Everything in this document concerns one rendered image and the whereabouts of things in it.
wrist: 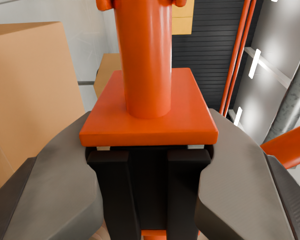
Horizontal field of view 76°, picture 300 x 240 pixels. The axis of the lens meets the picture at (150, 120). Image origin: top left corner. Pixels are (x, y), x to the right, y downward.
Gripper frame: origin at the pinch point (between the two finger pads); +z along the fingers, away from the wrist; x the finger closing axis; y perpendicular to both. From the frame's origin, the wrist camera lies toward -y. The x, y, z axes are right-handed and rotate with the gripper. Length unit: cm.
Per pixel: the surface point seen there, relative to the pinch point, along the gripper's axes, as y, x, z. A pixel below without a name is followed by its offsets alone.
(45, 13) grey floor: 7, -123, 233
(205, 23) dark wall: 117, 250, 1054
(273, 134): 364, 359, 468
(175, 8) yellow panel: 34, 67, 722
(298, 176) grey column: 123, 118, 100
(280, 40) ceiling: 162, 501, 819
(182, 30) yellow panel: 100, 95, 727
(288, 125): 316, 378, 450
